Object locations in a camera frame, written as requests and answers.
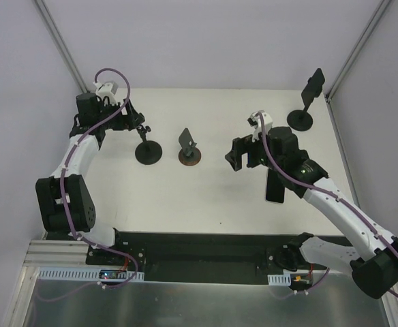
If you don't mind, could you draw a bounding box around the black clamp phone stand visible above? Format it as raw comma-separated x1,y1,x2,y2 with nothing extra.
135,125,163,166
286,67,326,132

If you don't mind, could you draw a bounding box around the white-edged black phone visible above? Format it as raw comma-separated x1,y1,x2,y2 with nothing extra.
265,169,285,204

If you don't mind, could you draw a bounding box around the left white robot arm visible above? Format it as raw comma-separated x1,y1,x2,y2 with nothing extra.
35,93,145,265

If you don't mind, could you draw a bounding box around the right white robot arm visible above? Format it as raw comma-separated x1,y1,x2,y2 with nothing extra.
225,127,398,299

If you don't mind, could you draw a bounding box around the grey stand with wooden base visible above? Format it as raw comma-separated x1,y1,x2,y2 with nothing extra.
178,128,202,166

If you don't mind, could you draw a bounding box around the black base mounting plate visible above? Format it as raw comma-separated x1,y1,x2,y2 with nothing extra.
85,232,326,285

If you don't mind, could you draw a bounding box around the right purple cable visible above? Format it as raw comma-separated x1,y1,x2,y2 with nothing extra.
257,112,398,304

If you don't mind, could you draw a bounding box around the purple cable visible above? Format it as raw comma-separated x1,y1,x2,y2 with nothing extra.
257,112,398,304
59,67,138,260

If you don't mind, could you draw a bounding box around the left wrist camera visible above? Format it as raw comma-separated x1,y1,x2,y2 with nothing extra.
93,81,119,104

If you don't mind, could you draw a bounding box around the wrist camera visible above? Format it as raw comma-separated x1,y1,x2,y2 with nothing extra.
247,110,273,142
93,81,119,104

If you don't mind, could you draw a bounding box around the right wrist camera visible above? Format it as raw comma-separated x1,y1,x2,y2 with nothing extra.
247,110,273,142

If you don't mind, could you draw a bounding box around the aluminium frame post right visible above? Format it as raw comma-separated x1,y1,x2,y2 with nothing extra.
325,0,394,104

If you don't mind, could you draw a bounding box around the aluminium frame post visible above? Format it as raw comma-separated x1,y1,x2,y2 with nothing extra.
32,0,89,93
325,0,394,104

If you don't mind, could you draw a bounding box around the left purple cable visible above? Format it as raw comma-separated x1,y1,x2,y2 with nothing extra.
59,67,138,260

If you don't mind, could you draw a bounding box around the aluminium frame post left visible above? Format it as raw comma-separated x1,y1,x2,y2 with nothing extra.
32,0,89,93

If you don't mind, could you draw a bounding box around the right white cable duct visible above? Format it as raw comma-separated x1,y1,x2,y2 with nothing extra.
267,270,314,287

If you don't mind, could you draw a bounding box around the white cable duct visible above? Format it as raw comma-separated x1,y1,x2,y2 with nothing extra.
267,270,314,287
38,267,144,283

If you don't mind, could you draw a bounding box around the left white cable duct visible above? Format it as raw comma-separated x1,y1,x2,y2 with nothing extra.
38,267,144,283

